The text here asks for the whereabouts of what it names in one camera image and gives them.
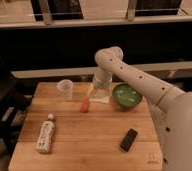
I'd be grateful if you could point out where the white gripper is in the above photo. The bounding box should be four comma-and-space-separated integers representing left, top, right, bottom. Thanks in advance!
93, 67, 112, 89

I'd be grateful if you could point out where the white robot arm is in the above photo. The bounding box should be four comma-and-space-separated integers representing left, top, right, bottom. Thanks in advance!
93, 46, 192, 171

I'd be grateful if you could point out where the translucent ceramic cup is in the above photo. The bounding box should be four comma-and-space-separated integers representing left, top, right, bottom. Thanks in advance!
57, 79, 74, 101

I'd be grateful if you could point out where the green bowl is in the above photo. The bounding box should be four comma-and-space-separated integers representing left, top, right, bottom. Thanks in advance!
112, 83, 142, 108

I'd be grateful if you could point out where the orange carrot toy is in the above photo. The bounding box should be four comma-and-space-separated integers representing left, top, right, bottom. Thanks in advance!
81, 85, 93, 113

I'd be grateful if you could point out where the wooden cutting board table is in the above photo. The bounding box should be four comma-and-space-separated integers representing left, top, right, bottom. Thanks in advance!
8, 83, 162, 171

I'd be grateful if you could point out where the black remote control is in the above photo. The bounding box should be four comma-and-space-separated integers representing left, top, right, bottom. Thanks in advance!
120, 128, 138, 152

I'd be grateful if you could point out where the white plastic bottle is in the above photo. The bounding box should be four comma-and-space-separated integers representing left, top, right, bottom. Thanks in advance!
36, 114, 54, 154

